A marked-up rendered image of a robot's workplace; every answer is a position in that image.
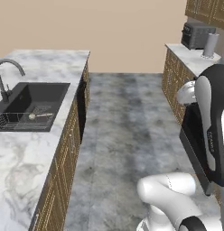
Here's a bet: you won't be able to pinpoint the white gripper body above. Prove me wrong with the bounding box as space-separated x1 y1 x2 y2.
176 79 198 106

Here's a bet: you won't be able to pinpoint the black sink basin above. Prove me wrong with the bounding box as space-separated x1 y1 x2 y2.
0 82 71 133

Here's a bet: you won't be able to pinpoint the brown cupboard run, marble top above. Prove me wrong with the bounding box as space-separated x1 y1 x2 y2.
161 43 222 126

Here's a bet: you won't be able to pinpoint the grey cylinder on round foot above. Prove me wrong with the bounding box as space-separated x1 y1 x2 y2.
201 32 220 60

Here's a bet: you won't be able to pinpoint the black toaster oven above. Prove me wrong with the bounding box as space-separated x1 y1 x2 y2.
181 21 218 51

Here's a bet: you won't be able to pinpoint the black dishwasher front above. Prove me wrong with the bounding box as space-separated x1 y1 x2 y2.
76 77 88 144

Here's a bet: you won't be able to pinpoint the brown island cupboard run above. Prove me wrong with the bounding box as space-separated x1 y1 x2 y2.
28 59 91 231

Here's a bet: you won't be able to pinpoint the dark grey curved tap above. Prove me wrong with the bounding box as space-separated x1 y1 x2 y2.
0 59 26 104

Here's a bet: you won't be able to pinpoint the brown wall cupboards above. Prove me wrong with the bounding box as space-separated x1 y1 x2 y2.
184 0 224 32

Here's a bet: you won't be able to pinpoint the dish brush with pale handle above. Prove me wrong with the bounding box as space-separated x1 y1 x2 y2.
28 112 54 121

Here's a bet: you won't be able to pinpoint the wire dish rack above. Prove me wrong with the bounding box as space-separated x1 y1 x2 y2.
0 105 55 132

